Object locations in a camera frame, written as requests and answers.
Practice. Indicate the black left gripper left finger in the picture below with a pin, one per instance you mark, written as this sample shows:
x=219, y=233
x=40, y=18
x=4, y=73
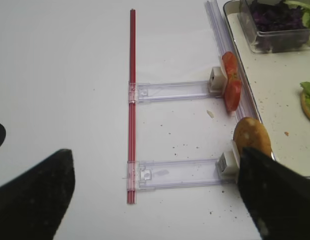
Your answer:
x=33, y=204

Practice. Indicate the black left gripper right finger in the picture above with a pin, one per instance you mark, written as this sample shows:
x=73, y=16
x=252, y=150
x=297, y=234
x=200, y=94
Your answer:
x=277, y=198

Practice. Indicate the lettuce leaf on bun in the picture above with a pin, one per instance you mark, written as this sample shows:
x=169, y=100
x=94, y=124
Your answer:
x=306, y=87

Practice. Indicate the tomato slices stack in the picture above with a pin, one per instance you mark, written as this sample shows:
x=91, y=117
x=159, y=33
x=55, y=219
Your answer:
x=232, y=93

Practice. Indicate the white pusher block tomato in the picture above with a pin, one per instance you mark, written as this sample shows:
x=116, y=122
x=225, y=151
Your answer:
x=218, y=80

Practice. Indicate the green lettuce in container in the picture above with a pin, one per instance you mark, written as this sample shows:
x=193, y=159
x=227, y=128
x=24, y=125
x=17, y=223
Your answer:
x=306, y=12

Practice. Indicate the white pusher block bun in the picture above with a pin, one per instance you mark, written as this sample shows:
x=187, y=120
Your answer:
x=228, y=164

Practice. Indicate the bun bottom half standing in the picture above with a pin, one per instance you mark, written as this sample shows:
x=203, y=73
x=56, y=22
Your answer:
x=250, y=132

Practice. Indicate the bun base on tray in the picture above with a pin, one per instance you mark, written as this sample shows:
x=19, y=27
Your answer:
x=305, y=107

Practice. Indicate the clear pusher track lower left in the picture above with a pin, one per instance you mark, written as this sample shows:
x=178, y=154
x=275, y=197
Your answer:
x=158, y=175

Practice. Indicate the clear pusher track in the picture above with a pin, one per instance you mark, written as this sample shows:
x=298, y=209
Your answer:
x=158, y=92
x=158, y=175

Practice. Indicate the white metal tray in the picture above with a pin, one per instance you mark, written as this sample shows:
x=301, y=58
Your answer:
x=274, y=80

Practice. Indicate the clear plastic salad container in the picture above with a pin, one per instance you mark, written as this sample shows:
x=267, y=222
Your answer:
x=271, y=42

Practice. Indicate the clear pusher track upper left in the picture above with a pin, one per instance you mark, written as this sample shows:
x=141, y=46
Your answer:
x=158, y=92

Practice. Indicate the purple cabbage shreds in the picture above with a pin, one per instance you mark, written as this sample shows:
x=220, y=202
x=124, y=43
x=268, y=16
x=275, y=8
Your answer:
x=275, y=18

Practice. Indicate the clear left front rail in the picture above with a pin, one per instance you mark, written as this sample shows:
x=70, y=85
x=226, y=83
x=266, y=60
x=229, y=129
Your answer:
x=247, y=106

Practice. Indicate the red left rail strip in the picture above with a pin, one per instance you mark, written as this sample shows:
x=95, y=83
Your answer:
x=131, y=192

